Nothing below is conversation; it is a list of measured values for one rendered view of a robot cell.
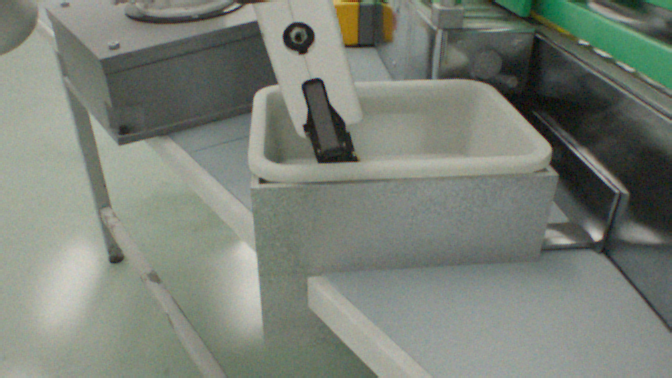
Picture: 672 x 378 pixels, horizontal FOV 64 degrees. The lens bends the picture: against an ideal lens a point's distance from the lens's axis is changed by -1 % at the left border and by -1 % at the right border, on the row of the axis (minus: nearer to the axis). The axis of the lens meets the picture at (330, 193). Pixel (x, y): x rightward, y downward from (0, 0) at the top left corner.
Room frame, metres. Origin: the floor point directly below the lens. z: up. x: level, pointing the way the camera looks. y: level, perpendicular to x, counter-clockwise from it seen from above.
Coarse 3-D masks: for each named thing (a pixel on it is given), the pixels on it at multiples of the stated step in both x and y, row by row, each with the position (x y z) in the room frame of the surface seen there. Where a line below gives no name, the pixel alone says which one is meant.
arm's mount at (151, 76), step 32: (96, 0) 0.77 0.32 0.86; (64, 32) 0.67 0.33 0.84; (96, 32) 0.63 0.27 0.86; (128, 32) 0.62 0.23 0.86; (160, 32) 0.62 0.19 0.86; (192, 32) 0.62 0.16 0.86; (224, 32) 0.63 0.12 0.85; (256, 32) 0.65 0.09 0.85; (96, 64) 0.56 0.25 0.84; (128, 64) 0.56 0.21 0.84; (160, 64) 0.58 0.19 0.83; (192, 64) 0.60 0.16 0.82; (224, 64) 0.63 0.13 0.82; (256, 64) 0.65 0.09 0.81; (96, 96) 0.60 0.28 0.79; (128, 96) 0.56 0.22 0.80; (160, 96) 0.58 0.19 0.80; (192, 96) 0.60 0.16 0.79; (224, 96) 0.62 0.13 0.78; (128, 128) 0.57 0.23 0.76; (160, 128) 0.57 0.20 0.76
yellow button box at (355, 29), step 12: (336, 0) 0.95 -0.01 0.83; (336, 12) 0.92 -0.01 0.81; (348, 12) 0.92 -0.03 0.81; (360, 12) 0.93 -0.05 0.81; (372, 12) 0.93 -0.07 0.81; (348, 24) 0.92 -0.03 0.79; (360, 24) 0.93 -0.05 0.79; (372, 24) 0.93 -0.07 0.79; (348, 36) 0.92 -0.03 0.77; (360, 36) 0.93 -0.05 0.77; (372, 36) 0.93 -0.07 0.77
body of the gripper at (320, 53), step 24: (240, 0) 0.36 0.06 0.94; (264, 0) 0.35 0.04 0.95; (288, 0) 0.35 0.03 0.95; (312, 0) 0.35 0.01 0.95; (264, 24) 0.35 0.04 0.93; (288, 24) 0.34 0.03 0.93; (312, 24) 0.34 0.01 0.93; (336, 24) 0.35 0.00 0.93; (288, 48) 0.35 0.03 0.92; (312, 48) 0.34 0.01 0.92; (336, 48) 0.34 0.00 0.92; (288, 72) 0.34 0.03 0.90; (312, 72) 0.34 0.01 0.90; (336, 72) 0.34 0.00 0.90; (288, 96) 0.34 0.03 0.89; (336, 96) 0.34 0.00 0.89; (312, 120) 0.36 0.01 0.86; (360, 120) 0.35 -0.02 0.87
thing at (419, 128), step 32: (256, 96) 0.46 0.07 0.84; (384, 96) 0.49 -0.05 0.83; (416, 96) 0.49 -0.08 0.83; (448, 96) 0.49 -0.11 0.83; (480, 96) 0.48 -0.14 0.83; (256, 128) 0.39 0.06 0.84; (288, 128) 0.48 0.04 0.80; (352, 128) 0.48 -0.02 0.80; (384, 128) 0.49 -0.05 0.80; (416, 128) 0.49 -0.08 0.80; (448, 128) 0.49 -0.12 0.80; (480, 128) 0.47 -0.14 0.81; (512, 128) 0.40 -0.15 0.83; (256, 160) 0.34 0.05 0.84; (288, 160) 0.47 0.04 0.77; (384, 160) 0.47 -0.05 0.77; (416, 160) 0.34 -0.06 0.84; (448, 160) 0.34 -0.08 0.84; (480, 160) 0.34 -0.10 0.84; (512, 160) 0.34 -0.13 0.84; (544, 160) 0.34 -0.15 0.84
